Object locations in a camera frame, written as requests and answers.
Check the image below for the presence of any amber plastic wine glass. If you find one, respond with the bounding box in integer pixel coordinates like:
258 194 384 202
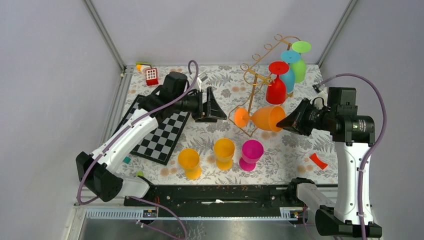
213 138 236 171

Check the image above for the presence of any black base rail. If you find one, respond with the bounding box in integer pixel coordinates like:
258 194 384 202
144 185 305 218

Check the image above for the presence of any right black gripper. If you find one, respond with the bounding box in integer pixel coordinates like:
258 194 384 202
276 97 336 136

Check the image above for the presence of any small colourful toy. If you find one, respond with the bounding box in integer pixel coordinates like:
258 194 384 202
135 61 152 72

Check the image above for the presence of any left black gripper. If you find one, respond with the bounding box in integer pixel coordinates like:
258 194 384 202
173 87 227 123

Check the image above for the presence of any magenta plastic wine glass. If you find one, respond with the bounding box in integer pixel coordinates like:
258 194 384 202
239 139 264 172

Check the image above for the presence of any blue plastic wine glass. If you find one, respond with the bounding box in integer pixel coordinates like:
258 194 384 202
280 50 301 94

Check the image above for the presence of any black white checkerboard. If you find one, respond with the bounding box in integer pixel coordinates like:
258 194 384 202
130 111 191 166

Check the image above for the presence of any orange plastic wine glass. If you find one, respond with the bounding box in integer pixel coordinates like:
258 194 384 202
234 105 286 132

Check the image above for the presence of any green plastic wine glass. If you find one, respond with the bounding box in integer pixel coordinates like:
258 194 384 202
290 40 312 84

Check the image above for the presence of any red plastic wine glass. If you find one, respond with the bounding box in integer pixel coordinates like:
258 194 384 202
266 61 289 105

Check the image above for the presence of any floral table mat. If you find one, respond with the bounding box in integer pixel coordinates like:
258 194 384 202
118 65 338 185

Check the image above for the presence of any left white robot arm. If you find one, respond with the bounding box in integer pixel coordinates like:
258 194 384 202
75 71 227 206

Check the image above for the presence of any gold wire glass rack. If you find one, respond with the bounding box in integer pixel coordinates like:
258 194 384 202
229 53 282 137

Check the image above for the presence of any yellow plastic wine glass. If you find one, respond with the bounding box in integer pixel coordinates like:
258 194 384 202
177 148 202 180

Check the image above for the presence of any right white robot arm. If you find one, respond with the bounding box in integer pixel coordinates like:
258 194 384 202
277 87 382 238

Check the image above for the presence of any small teal block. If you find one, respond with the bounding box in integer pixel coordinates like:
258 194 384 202
123 156 131 164

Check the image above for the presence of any red curved piece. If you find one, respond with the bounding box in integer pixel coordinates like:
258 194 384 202
309 153 328 170

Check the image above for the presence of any red toy block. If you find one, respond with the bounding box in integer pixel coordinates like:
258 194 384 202
145 68 159 86

